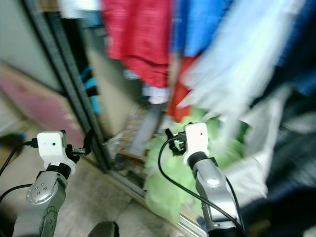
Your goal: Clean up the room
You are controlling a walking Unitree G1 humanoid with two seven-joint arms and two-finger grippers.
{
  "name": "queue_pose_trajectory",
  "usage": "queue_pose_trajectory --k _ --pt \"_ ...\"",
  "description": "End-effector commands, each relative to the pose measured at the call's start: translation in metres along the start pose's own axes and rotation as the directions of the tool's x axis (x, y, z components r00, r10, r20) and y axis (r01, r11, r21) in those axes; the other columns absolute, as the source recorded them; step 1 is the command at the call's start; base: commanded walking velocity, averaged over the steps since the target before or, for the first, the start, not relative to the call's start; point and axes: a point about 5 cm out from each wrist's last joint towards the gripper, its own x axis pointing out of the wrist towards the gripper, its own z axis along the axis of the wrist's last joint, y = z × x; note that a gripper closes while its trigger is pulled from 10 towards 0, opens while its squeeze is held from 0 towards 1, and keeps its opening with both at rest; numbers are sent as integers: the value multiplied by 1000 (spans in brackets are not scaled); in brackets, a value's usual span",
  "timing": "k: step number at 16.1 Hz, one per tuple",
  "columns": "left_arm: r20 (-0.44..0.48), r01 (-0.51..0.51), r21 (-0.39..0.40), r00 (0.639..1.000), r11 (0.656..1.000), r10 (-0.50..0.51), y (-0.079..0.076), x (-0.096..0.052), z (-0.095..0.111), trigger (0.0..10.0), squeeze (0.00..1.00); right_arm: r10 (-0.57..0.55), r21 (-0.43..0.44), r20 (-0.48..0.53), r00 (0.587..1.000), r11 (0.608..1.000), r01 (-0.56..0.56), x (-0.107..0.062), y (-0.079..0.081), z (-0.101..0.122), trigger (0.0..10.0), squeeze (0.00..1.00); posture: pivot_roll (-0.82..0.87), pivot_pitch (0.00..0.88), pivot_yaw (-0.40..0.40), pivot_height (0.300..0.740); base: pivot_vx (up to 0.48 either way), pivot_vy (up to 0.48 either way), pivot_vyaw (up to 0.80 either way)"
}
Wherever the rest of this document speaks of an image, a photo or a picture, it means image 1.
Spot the pale blue white hanging garment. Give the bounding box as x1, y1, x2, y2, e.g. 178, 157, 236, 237
178, 0, 307, 134

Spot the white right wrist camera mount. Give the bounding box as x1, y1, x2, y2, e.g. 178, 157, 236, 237
183, 122, 209, 164

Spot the small white cloth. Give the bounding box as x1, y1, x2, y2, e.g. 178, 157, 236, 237
141, 81, 171, 105

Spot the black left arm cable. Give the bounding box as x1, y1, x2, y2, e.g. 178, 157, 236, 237
0, 184, 33, 200

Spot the light green crumpled cloth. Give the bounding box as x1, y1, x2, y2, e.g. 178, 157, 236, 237
143, 116, 250, 225

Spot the plain red hanging garment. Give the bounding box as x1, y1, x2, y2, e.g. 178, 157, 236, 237
165, 54, 198, 124

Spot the dark wardrobe door frame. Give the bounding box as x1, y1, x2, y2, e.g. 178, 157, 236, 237
22, 0, 109, 173

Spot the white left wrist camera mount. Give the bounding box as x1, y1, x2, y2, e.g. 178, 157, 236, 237
37, 131, 75, 176

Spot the grey robot left leg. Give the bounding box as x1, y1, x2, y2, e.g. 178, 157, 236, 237
88, 221, 120, 237

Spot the dark navy garment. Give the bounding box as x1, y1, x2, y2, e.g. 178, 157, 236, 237
242, 49, 316, 237

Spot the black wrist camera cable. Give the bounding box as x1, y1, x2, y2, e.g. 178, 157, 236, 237
0, 140, 41, 173
158, 137, 247, 234

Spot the pink floor mat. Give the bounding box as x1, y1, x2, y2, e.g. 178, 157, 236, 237
0, 64, 84, 149

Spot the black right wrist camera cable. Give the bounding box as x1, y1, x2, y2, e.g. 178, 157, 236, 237
158, 137, 247, 234

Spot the black left wrist camera cable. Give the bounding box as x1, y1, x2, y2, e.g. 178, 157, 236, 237
0, 140, 41, 173

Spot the orange patterned box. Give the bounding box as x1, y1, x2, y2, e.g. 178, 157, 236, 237
106, 101, 158, 158

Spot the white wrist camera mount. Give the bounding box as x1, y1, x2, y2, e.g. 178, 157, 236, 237
37, 131, 75, 176
183, 122, 209, 164

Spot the black blue striped garment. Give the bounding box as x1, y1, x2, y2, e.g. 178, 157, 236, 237
74, 20, 104, 117

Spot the plain white plastic bag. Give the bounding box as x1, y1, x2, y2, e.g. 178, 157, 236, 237
222, 84, 292, 198

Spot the red patterned hanging garment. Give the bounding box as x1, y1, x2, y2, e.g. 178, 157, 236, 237
101, 0, 178, 89

